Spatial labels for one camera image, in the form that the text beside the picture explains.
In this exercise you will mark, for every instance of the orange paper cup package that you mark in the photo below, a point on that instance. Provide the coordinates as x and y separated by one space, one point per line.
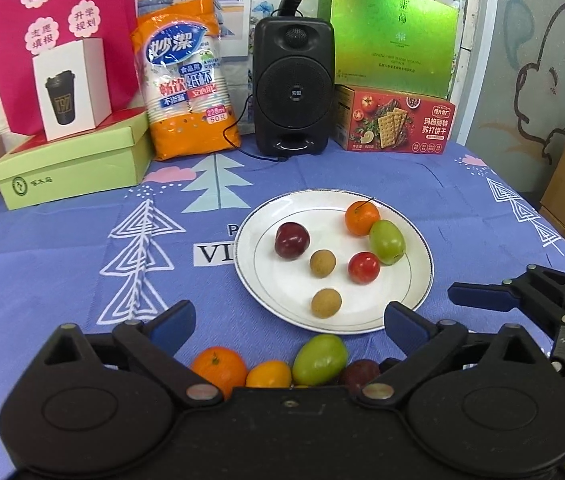
182 80

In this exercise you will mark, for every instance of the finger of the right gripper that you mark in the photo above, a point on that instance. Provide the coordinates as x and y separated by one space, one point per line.
486 297

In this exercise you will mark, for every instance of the white cup box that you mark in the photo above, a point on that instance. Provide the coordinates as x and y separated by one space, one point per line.
72 88

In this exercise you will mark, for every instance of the green gift box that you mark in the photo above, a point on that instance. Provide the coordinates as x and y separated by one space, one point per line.
401 45

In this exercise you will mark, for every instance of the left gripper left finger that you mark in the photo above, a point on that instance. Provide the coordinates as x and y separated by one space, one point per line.
104 403

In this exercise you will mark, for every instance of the pink paper bag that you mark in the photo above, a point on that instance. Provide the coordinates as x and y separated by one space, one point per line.
31 27

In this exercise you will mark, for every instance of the orange tangerine with stem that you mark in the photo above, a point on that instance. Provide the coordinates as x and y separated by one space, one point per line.
360 217

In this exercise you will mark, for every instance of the black speaker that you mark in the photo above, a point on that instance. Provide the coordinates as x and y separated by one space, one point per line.
293 83

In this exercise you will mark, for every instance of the small red fruit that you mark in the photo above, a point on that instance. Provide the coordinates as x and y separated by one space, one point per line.
364 268

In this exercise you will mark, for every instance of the dark red plum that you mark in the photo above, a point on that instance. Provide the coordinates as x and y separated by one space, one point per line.
291 240
358 374

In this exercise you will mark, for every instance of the brown longan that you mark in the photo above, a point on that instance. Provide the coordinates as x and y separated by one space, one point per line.
322 263
326 303

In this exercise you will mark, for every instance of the light green shoe box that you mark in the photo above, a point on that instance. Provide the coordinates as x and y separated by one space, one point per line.
117 154

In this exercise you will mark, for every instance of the red cracker box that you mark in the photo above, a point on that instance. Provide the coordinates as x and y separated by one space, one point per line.
371 121

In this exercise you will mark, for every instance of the green apple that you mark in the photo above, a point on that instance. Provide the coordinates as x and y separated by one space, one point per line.
320 361

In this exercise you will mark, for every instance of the green oval fruit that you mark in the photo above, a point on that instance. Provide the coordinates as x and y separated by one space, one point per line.
387 242

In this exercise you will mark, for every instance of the small orange kumquat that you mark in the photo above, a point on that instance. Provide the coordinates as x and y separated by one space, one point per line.
270 374

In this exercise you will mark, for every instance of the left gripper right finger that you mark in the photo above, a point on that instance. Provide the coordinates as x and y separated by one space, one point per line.
475 404

